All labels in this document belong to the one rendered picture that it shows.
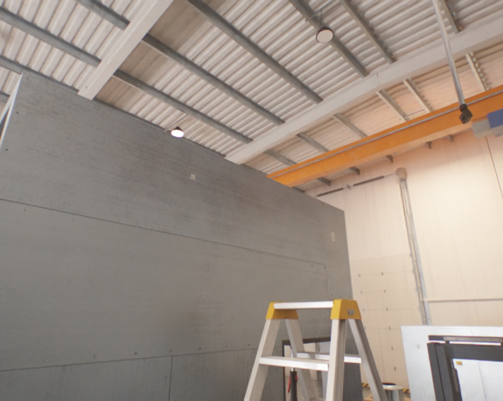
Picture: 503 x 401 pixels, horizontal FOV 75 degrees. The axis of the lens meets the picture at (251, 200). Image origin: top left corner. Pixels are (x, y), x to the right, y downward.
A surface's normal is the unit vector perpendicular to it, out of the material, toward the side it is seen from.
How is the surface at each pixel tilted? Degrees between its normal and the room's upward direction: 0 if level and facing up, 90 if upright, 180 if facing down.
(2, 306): 90
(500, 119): 90
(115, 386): 90
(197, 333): 90
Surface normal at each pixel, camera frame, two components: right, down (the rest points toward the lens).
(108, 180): 0.72, -0.24
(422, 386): -0.70, -0.25
